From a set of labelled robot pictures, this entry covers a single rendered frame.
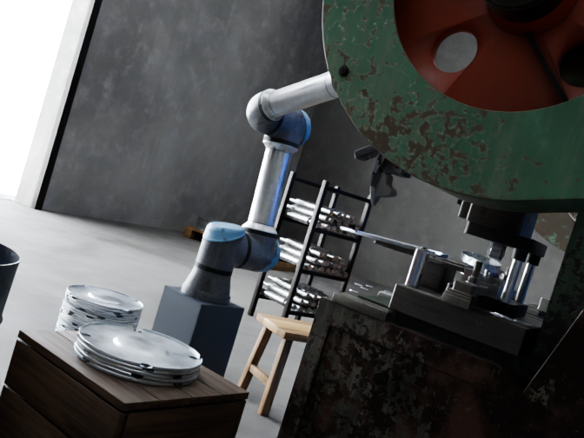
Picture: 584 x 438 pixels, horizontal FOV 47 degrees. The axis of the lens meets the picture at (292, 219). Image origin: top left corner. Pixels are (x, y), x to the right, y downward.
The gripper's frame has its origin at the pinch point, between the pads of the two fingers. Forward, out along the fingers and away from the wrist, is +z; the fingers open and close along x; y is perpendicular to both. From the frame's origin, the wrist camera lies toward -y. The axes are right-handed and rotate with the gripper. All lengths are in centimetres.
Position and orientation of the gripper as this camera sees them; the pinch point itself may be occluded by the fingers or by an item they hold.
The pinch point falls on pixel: (372, 200)
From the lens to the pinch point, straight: 184.5
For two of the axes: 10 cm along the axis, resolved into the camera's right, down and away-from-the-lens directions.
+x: 5.0, 1.1, 8.6
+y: 8.1, 2.8, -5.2
